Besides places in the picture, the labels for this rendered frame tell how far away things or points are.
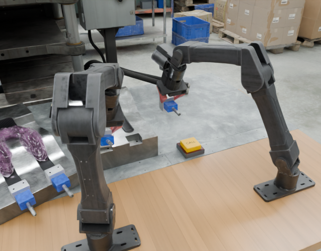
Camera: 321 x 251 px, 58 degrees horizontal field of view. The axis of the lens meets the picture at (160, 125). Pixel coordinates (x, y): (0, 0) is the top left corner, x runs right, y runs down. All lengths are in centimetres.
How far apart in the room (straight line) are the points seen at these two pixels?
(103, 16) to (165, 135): 83
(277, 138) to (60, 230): 68
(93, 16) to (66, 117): 121
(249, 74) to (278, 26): 399
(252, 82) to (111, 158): 53
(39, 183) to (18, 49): 87
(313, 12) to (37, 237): 508
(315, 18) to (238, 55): 457
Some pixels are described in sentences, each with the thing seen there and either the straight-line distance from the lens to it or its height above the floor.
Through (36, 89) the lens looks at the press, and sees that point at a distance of 181.
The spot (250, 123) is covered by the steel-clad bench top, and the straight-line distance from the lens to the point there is 134.
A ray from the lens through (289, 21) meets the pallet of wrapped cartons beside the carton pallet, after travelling 494.
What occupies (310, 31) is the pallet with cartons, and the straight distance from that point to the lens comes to 547.
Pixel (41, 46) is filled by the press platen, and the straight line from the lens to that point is 167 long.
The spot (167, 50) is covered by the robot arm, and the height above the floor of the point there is 117.
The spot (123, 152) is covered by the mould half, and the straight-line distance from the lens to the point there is 103.
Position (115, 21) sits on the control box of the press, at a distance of 177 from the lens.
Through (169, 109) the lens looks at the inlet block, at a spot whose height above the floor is 93.
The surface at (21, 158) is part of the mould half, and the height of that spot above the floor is 88.
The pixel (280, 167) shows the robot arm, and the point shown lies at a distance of 95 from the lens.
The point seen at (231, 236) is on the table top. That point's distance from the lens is 87.
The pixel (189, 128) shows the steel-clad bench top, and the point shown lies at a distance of 126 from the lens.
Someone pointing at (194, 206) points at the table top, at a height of 80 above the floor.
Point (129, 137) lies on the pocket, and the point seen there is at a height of 88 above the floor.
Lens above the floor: 148
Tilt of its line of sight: 32 degrees down
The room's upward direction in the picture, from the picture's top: 1 degrees counter-clockwise
